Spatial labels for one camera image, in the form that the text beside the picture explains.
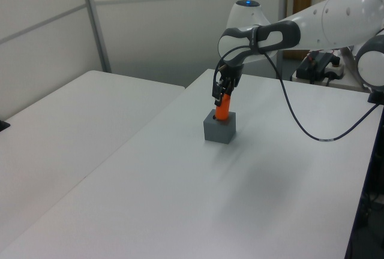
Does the black power supply box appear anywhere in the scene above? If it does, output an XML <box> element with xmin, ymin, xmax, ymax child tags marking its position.
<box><xmin>296</xmin><ymin>51</ymin><xmax>341</xmax><ymax>85</ymax></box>

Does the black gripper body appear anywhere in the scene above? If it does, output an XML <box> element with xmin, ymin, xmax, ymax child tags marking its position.
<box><xmin>216</xmin><ymin>63</ymin><xmax>244</xmax><ymax>89</ymax></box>

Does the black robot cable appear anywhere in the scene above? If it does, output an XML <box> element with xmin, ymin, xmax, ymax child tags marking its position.
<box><xmin>212</xmin><ymin>26</ymin><xmax>384</xmax><ymax>143</ymax></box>

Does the grey block with round hole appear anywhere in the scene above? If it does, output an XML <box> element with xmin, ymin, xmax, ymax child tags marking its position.
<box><xmin>203</xmin><ymin>111</ymin><xmax>237</xmax><ymax>145</ymax></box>

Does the orange cylinder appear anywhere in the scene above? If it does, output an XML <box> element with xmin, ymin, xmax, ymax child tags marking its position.
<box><xmin>215</xmin><ymin>93</ymin><xmax>232</xmax><ymax>121</ymax></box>

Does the white socket box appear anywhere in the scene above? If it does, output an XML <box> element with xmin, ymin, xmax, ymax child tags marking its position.
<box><xmin>325</xmin><ymin>59</ymin><xmax>344</xmax><ymax>80</ymax></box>

